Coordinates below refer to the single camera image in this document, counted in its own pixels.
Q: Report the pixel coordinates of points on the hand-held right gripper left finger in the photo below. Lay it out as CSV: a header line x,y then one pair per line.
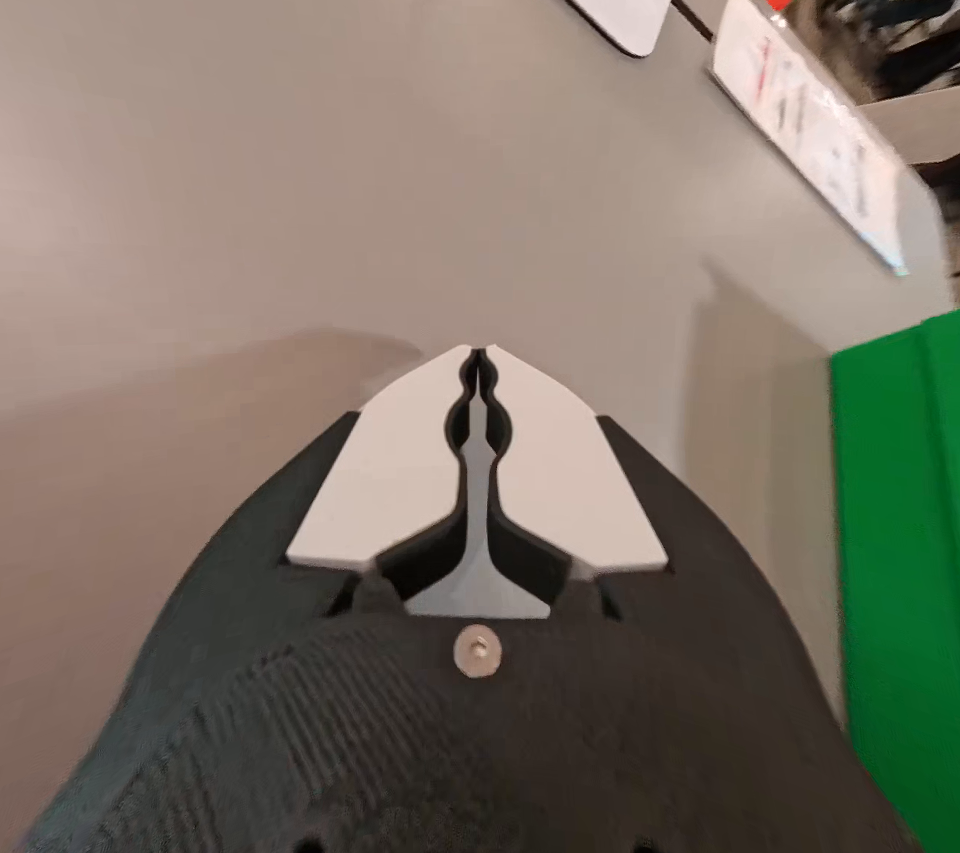
x,y
390,478

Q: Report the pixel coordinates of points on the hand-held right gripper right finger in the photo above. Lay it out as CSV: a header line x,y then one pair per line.
x,y
570,485

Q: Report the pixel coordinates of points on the grey desk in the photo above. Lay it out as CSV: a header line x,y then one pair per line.
x,y
300,118

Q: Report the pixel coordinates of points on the green plastic bin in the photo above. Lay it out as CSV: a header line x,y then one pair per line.
x,y
900,530

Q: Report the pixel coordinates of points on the paper sheet with red print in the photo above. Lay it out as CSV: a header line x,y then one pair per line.
x,y
810,118

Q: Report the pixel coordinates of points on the light grey table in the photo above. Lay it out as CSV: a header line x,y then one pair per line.
x,y
922,125

